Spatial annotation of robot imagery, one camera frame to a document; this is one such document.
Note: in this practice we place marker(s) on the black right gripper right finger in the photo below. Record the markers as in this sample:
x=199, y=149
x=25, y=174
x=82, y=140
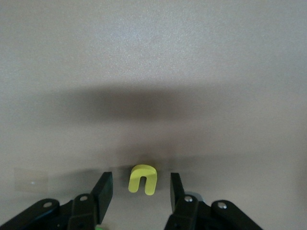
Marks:
x=176, y=191

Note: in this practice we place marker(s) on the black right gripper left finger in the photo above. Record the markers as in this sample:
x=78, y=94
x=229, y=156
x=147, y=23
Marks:
x=105, y=191

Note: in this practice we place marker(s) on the green letter b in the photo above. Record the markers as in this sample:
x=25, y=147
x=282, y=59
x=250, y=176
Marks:
x=99, y=228

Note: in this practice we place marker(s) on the yellow letter u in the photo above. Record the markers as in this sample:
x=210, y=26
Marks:
x=142, y=171

